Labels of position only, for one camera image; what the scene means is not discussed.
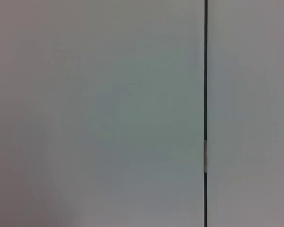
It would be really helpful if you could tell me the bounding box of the small silver seam clip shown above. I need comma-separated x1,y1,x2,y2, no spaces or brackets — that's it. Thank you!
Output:
204,140,208,173

